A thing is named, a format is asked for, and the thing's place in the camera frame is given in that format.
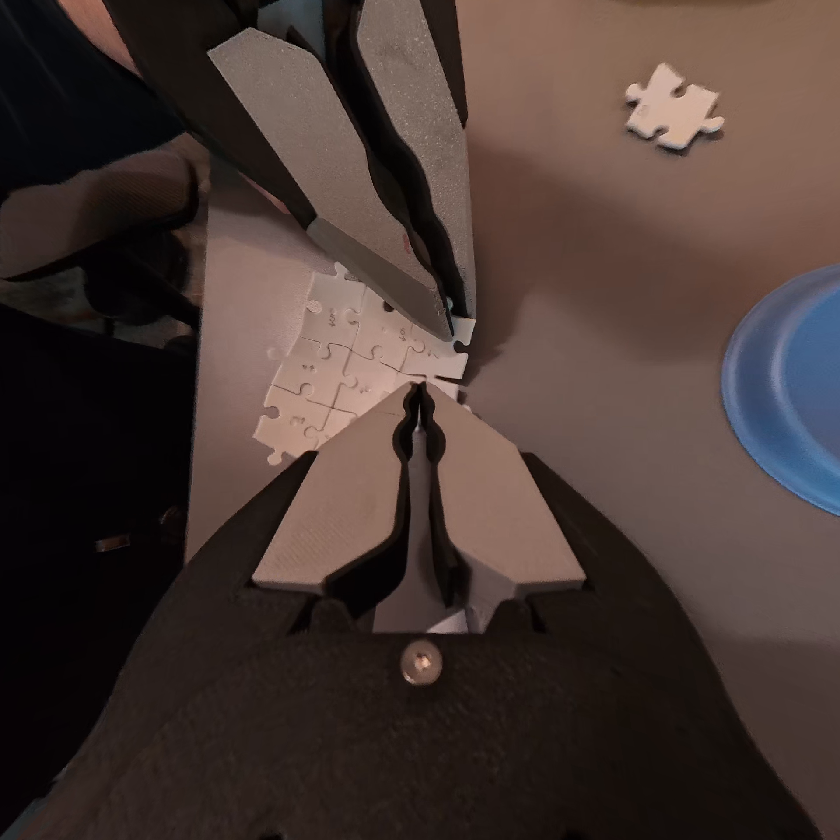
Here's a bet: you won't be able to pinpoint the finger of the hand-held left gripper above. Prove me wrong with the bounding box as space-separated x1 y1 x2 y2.
209 26 455 339
328 0 478 320

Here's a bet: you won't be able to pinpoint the person's left forearm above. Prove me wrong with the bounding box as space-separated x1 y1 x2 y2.
0 0 188 198

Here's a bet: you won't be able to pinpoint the white puzzle piece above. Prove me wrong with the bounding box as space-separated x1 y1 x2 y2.
623 62 726 152

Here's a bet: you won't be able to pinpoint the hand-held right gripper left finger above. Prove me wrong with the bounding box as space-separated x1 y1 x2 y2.
251 384 421 618

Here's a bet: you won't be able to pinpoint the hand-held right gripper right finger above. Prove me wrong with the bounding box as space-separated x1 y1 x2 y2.
419 384 587 608

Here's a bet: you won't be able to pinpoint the assembled white puzzle pieces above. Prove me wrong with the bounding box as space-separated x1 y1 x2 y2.
252 262 476 467

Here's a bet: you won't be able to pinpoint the blue round plastic stand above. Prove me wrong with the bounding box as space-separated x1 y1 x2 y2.
722 266 840 516

